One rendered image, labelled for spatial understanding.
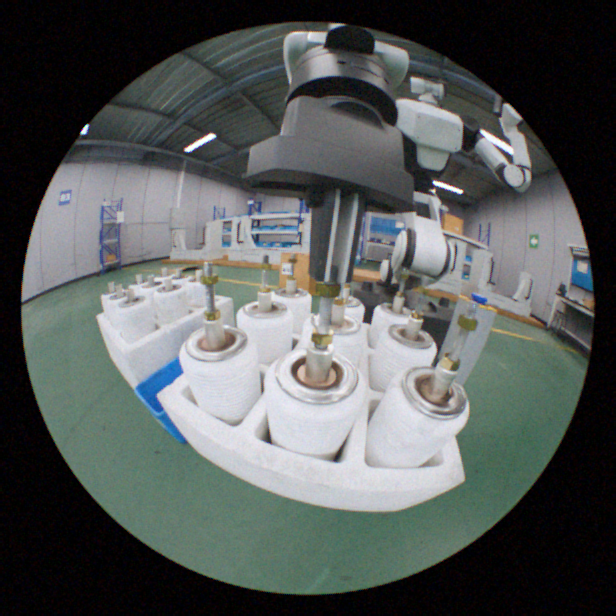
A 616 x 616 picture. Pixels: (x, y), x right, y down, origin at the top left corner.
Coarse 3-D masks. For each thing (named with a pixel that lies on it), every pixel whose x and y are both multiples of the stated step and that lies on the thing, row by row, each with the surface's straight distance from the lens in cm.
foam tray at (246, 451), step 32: (192, 416) 23; (256, 416) 22; (224, 448) 21; (256, 448) 20; (352, 448) 20; (448, 448) 26; (256, 480) 30; (288, 480) 21; (320, 480) 18; (352, 480) 19; (384, 480) 20; (416, 480) 22; (448, 480) 24
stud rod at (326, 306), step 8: (336, 272) 12; (328, 280) 12; (320, 304) 13; (328, 304) 13; (320, 312) 13; (328, 312) 13; (320, 320) 13; (328, 320) 13; (320, 328) 13; (328, 328) 13
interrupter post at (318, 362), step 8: (312, 344) 14; (312, 352) 14; (320, 352) 14; (328, 352) 14; (312, 360) 14; (320, 360) 14; (328, 360) 14; (312, 368) 15; (320, 368) 14; (328, 368) 15; (312, 376) 15; (320, 376) 15; (328, 376) 16
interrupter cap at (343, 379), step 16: (304, 352) 18; (336, 352) 19; (288, 368) 16; (304, 368) 17; (336, 368) 17; (352, 368) 17; (288, 384) 15; (304, 384) 15; (320, 384) 15; (336, 384) 15; (352, 384) 15; (304, 400) 13; (320, 400) 13; (336, 400) 14
